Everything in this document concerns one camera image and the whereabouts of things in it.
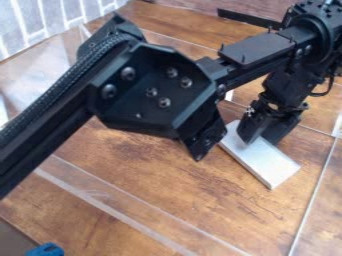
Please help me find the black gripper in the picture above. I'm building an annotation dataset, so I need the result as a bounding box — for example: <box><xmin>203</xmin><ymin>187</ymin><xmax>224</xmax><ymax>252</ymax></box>
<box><xmin>236</xmin><ymin>64</ymin><xmax>325</xmax><ymax>145</ymax></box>

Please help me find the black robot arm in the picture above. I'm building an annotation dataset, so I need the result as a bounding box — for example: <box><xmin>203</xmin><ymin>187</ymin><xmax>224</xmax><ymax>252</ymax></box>
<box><xmin>0</xmin><ymin>0</ymin><xmax>342</xmax><ymax>199</ymax></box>

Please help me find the black strip on table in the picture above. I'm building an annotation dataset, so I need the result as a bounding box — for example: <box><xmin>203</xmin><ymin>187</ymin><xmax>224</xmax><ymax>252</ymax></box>
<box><xmin>216</xmin><ymin>8</ymin><xmax>282</xmax><ymax>30</ymax></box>

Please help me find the blue object at bottom edge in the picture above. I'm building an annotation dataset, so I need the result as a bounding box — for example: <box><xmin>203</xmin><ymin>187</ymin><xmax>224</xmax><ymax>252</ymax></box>
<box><xmin>24</xmin><ymin>243</ymin><xmax>65</xmax><ymax>256</ymax></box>

